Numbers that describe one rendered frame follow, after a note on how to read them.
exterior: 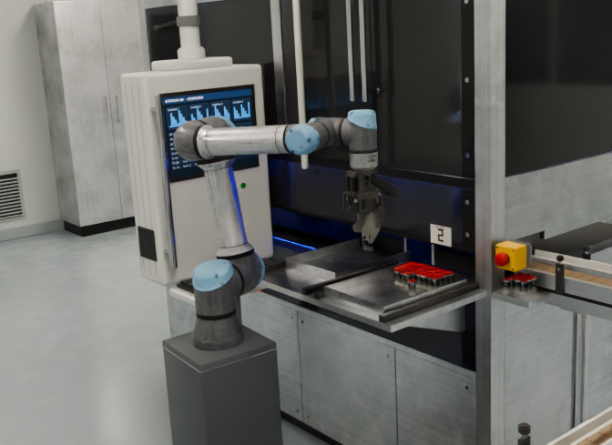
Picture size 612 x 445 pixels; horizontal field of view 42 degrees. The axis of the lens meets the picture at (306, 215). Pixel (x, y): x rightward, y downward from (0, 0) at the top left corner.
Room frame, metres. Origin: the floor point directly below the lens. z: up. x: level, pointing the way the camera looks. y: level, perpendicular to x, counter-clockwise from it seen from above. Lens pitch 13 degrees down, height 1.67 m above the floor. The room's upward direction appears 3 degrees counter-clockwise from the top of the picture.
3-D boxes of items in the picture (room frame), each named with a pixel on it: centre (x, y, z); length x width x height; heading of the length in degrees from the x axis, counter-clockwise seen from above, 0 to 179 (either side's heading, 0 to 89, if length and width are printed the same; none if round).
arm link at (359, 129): (2.12, -0.16, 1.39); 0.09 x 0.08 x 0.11; 61
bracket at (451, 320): (2.23, -0.33, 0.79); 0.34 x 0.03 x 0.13; 128
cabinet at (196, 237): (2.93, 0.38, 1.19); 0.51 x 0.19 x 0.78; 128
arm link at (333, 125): (2.15, -0.07, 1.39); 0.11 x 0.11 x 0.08; 61
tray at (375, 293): (2.28, -0.26, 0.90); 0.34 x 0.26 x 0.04; 127
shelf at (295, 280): (2.44, -0.19, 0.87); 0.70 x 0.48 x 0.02; 38
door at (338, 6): (2.83, -0.10, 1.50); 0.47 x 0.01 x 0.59; 38
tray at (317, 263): (2.62, -0.14, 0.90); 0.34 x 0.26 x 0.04; 128
